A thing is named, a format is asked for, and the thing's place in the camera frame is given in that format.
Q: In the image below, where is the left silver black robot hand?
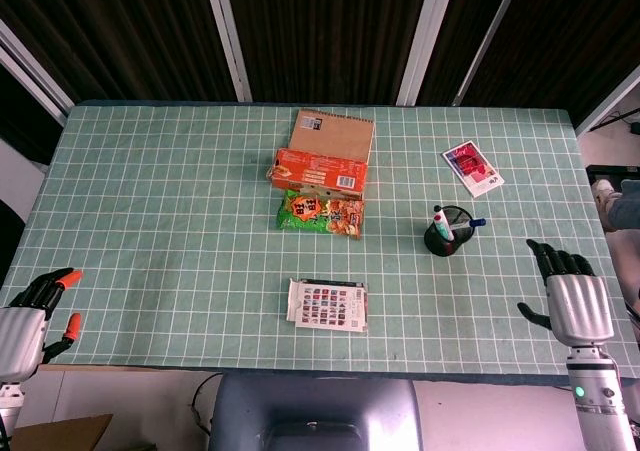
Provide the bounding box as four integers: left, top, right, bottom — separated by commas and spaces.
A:
0, 267, 85, 380

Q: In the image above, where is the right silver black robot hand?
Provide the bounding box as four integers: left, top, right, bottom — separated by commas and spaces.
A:
517, 238, 616, 347

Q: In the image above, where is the red and white marker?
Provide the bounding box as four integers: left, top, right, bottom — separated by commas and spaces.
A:
434, 209, 457, 242

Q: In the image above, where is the black mesh pen holder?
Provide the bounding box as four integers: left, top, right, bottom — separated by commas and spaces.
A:
423, 204, 475, 258

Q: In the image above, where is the person leg in jeans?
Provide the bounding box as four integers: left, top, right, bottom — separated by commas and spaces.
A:
606, 178, 640, 232

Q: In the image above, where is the brown cardboard box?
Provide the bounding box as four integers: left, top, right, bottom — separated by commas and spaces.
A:
9, 413, 114, 451

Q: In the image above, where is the white shoe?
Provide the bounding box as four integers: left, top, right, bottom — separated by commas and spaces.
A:
591, 178, 617, 208

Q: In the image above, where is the black floor stand base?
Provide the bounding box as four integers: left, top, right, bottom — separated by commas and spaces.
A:
585, 163, 640, 185

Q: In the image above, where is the red white picture card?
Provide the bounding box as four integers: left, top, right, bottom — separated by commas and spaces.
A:
440, 140, 505, 200

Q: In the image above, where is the green grid tablecloth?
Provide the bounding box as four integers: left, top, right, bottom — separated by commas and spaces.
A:
0, 99, 640, 387

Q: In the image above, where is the white flat postcard pack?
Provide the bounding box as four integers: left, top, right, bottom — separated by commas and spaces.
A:
286, 277, 370, 333

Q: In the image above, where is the grey robot torso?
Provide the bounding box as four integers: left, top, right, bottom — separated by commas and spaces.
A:
208, 373, 424, 451

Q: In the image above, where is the green snack bag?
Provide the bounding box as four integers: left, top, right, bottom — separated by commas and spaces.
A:
276, 188, 365, 241

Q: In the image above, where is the orange cardboard snack box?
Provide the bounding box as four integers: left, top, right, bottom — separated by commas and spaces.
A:
264, 147, 370, 201

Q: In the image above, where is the brown kraft spiral notebook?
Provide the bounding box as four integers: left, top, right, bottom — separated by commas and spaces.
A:
287, 108, 376, 165

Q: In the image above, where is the black cable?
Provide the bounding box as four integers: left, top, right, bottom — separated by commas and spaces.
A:
191, 373, 224, 435

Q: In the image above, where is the thin white partition frame post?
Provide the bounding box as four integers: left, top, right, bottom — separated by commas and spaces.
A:
452, 0, 526, 106

